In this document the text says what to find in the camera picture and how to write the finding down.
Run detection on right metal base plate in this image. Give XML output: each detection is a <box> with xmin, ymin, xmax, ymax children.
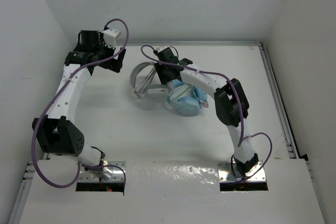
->
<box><xmin>217</xmin><ymin>161</ymin><xmax>267</xmax><ymax>183</ymax></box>

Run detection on white grey headphones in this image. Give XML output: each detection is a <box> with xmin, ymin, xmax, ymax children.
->
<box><xmin>130</xmin><ymin>61</ymin><xmax>171</xmax><ymax>99</ymax></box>

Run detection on light blue headphones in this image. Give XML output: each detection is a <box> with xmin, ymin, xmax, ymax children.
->
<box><xmin>167</xmin><ymin>80</ymin><xmax>208</xmax><ymax>116</ymax></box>

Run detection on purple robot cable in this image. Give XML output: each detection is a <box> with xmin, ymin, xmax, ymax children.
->
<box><xmin>30</xmin><ymin>18</ymin><xmax>130</xmax><ymax>189</ymax></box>
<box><xmin>140</xmin><ymin>45</ymin><xmax>274</xmax><ymax>183</ymax></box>

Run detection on metal base plate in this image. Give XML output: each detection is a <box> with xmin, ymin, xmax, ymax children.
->
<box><xmin>78</xmin><ymin>161</ymin><xmax>126</xmax><ymax>183</ymax></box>
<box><xmin>217</xmin><ymin>161</ymin><xmax>267</xmax><ymax>183</ymax></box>

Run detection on aluminium table frame rail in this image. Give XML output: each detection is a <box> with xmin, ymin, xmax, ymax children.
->
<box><xmin>19</xmin><ymin>42</ymin><xmax>323</xmax><ymax>223</ymax></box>

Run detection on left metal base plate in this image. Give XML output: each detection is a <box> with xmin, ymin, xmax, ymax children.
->
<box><xmin>78</xmin><ymin>161</ymin><xmax>126</xmax><ymax>183</ymax></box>

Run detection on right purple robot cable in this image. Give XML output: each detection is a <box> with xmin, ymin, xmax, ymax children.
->
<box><xmin>140</xmin><ymin>45</ymin><xmax>274</xmax><ymax>183</ymax></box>

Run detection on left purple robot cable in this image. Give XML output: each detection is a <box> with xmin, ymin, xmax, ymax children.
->
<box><xmin>30</xmin><ymin>18</ymin><xmax>130</xmax><ymax>189</ymax></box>

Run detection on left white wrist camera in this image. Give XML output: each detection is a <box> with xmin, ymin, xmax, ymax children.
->
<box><xmin>101</xmin><ymin>28</ymin><xmax>121</xmax><ymax>48</ymax></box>

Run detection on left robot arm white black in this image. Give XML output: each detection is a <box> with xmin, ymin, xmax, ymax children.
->
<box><xmin>32</xmin><ymin>28</ymin><xmax>126</xmax><ymax>166</ymax></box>

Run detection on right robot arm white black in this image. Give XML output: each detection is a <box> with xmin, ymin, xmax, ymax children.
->
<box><xmin>154</xmin><ymin>47</ymin><xmax>259</xmax><ymax>176</ymax></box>

